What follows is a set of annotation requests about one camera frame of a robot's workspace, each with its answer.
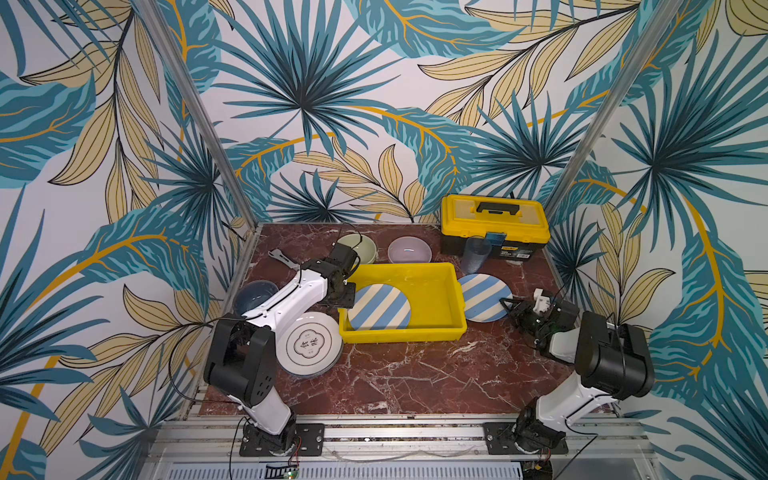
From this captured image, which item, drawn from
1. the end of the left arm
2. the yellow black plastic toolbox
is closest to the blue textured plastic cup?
the yellow black plastic toolbox

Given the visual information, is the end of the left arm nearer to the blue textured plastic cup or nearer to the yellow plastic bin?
the yellow plastic bin

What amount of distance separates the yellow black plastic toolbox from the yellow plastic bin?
13 cm

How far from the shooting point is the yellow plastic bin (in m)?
0.89
